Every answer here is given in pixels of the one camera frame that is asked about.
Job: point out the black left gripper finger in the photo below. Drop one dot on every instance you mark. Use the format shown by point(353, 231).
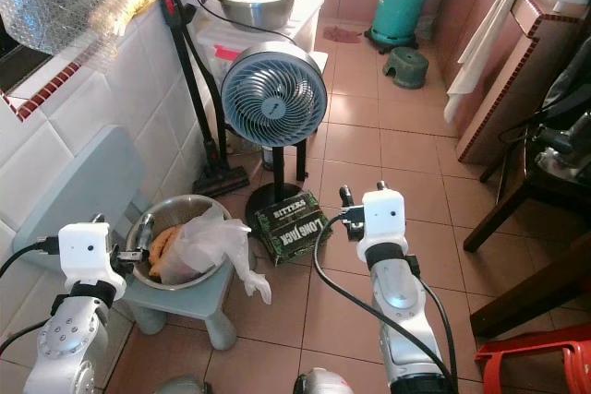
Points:
point(146, 233)

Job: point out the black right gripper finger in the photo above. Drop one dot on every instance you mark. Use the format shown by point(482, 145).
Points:
point(380, 188)
point(346, 197)

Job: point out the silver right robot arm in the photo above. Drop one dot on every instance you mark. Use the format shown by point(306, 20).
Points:
point(397, 311)

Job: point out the orange food in bowl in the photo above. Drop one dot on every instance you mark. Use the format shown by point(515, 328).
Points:
point(162, 251)

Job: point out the steel bowl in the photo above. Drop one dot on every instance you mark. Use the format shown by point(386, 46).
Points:
point(185, 205)

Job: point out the green Long Jack carton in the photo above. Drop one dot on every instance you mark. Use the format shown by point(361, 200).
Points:
point(291, 228)

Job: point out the white plastic bag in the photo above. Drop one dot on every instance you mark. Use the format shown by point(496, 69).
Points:
point(212, 244)

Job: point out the grey-blue plastic stool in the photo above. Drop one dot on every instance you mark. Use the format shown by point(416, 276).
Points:
point(74, 186)

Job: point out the small green plastic stool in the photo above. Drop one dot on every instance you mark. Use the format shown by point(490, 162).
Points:
point(406, 66)

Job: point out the grey round standing fan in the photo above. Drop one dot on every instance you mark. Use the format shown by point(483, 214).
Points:
point(274, 94)

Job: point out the grey left robot leg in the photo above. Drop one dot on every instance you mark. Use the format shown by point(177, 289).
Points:
point(180, 386)

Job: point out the grey robot leg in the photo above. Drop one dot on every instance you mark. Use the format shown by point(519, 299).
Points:
point(321, 382)
point(180, 386)

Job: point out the dark wooden chair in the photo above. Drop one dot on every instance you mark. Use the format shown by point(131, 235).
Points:
point(536, 200)

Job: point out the grey right robot leg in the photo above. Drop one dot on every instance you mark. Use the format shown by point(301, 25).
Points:
point(321, 382)

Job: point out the black stick vacuum cleaner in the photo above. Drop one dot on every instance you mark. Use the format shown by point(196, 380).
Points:
point(189, 71)

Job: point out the brown wooden cabinet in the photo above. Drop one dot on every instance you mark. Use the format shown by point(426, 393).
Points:
point(512, 71)

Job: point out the white leaning board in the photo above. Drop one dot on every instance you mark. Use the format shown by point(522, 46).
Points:
point(485, 39)

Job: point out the teal gas cylinder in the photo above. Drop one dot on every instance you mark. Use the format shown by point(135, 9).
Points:
point(399, 2)

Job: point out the white plastic storage box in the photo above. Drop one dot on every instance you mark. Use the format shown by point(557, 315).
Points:
point(222, 43)

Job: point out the red plastic stool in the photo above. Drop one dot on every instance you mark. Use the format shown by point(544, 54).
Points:
point(536, 348)

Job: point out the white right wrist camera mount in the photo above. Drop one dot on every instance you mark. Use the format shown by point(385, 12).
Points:
point(384, 217)

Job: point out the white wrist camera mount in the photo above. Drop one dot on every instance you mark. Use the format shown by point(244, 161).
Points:
point(88, 254)
point(384, 217)

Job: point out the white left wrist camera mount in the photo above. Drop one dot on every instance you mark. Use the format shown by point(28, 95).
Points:
point(88, 254)

